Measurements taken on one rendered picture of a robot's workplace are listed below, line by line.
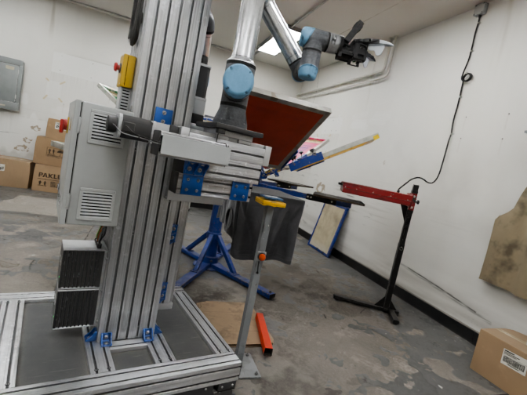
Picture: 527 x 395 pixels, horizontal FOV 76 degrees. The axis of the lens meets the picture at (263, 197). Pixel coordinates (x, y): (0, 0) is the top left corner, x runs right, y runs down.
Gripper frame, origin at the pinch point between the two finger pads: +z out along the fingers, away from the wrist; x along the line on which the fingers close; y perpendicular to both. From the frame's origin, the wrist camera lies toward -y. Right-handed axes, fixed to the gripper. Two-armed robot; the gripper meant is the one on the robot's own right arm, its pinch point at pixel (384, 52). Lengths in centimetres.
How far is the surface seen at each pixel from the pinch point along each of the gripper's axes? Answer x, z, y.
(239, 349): -56, -28, 151
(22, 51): -451, -390, -102
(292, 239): -83, -4, 88
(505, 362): -66, 146, 142
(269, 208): -45, -28, 72
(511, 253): -100, 172, 72
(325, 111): -76, 2, 5
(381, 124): -280, 135, -61
